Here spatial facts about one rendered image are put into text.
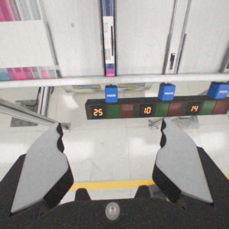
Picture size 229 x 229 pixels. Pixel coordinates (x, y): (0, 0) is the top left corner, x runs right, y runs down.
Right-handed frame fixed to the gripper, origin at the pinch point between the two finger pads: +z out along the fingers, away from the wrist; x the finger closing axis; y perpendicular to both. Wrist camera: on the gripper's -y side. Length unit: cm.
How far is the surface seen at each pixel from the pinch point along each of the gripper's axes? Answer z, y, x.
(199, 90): 84, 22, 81
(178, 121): 64, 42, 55
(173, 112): 10.8, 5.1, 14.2
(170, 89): 8.7, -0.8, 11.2
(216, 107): 10.8, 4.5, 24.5
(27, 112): 33, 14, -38
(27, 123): 66, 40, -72
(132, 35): 9.9, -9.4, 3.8
